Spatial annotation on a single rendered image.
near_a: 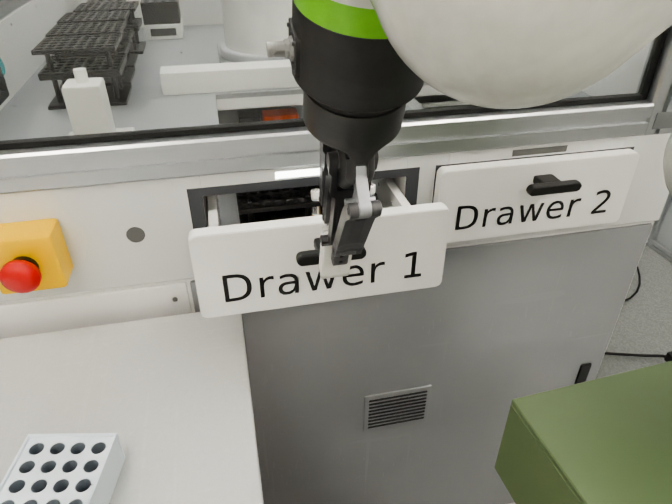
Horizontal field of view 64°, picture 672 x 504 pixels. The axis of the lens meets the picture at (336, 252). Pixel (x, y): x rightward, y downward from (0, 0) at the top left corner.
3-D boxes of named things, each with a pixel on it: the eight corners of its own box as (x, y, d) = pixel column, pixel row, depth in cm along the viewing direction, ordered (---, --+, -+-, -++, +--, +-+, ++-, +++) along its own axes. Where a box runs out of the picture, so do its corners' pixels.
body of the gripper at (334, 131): (294, 45, 40) (293, 142, 47) (315, 120, 35) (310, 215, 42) (392, 40, 41) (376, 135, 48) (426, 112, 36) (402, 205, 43)
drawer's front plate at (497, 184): (618, 222, 80) (641, 152, 74) (433, 245, 75) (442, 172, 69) (611, 216, 81) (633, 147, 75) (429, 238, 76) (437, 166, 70)
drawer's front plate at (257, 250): (441, 286, 67) (451, 208, 61) (201, 319, 62) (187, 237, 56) (436, 278, 68) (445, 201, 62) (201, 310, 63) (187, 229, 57)
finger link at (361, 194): (370, 127, 41) (388, 176, 37) (362, 178, 45) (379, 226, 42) (339, 130, 40) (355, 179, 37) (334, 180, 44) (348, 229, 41)
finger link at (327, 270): (354, 228, 52) (355, 234, 51) (347, 270, 57) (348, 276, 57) (323, 231, 51) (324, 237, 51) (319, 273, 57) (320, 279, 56)
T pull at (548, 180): (581, 191, 71) (583, 182, 70) (529, 197, 69) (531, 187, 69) (565, 179, 74) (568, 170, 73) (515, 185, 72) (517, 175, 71)
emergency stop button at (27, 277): (43, 294, 60) (32, 264, 57) (4, 299, 59) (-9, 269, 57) (49, 278, 62) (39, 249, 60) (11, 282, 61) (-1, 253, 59)
